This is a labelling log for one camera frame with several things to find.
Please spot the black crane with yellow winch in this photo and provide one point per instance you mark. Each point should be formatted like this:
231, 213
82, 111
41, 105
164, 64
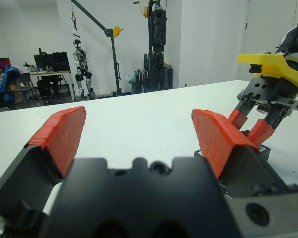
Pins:
111, 49

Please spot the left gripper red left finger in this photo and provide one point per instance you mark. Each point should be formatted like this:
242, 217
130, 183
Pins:
62, 134

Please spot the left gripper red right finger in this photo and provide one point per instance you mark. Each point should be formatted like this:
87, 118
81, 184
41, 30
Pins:
218, 138

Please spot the black computer monitor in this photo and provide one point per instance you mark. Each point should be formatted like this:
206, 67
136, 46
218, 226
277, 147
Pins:
51, 62

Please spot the blue office chair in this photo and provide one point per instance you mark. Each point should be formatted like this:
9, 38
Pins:
10, 77

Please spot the black box with white insert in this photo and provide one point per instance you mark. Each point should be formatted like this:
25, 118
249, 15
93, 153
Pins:
265, 152

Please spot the monitor with red screen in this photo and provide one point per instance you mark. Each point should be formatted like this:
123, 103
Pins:
0, 63

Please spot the grey desk chair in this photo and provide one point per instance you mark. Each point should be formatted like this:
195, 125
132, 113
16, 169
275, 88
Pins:
24, 78

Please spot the silver humanoid robot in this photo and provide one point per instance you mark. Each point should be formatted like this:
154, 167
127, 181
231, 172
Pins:
80, 55

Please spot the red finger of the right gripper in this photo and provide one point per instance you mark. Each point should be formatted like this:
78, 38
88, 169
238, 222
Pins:
241, 117
262, 131

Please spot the folded black stands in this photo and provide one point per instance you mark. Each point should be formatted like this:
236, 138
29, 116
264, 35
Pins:
141, 80

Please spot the tall black folded machine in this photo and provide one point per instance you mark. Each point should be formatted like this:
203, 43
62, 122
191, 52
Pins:
157, 37

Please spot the right gripper black yellow body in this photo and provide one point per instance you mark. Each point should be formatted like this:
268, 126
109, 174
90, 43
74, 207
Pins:
275, 67

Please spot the white computer desk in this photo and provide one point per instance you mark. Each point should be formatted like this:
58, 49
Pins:
52, 72

